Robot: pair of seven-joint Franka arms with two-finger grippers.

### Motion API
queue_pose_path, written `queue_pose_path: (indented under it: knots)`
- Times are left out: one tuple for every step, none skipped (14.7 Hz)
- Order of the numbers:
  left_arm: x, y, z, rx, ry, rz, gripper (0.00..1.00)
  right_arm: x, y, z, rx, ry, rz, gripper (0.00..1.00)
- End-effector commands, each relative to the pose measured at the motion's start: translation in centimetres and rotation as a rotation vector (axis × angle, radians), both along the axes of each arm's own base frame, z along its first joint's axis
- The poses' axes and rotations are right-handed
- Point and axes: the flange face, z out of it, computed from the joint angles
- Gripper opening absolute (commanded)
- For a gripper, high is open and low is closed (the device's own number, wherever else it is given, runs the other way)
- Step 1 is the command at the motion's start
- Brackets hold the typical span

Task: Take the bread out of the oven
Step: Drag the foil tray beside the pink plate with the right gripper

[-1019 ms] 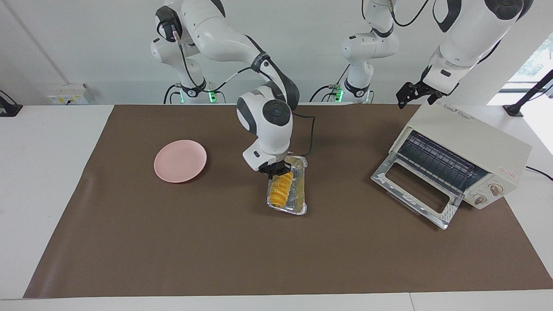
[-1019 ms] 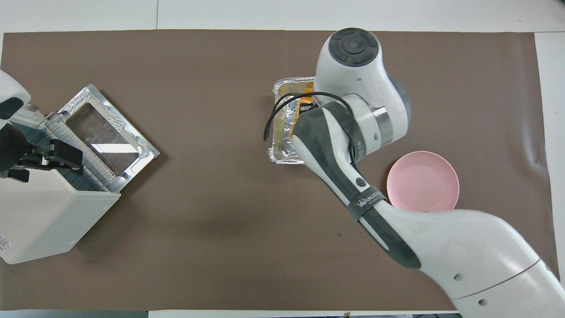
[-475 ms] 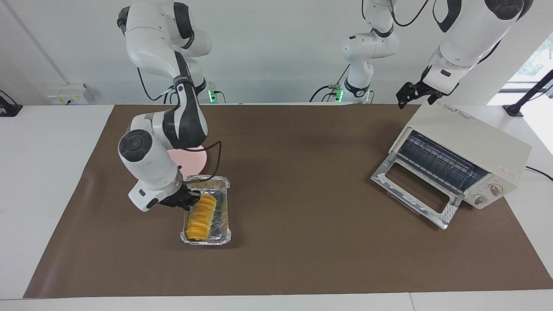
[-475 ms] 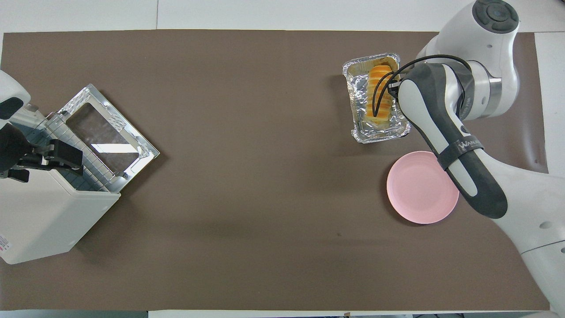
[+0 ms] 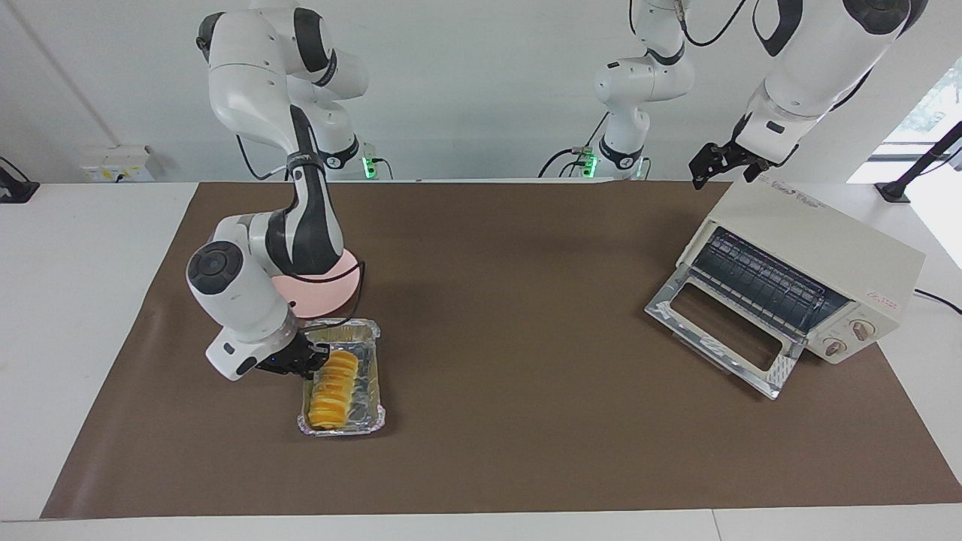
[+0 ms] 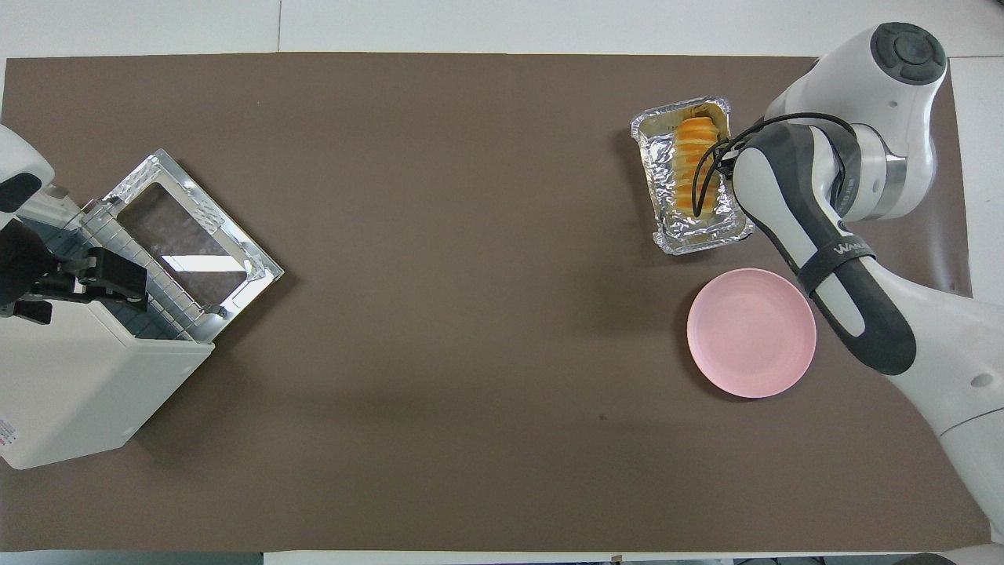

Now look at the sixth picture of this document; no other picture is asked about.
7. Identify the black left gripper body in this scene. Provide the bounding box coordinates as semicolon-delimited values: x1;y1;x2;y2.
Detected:
0;220;87;308

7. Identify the sliced golden bread loaf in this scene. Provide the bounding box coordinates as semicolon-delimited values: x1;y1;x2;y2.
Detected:
673;116;726;219

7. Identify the aluminium foil tray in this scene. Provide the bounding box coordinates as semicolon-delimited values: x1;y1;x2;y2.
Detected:
630;96;755;256

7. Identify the glass oven door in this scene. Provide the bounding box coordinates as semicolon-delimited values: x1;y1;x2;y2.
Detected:
102;149;285;323

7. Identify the white toaster oven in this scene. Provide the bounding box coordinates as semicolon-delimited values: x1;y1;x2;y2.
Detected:
0;200;216;470

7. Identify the pink round plate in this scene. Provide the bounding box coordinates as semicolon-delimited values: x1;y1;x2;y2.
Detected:
687;268;817;399

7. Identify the brown table mat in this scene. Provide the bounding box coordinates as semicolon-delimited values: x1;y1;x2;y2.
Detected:
0;52;999;552

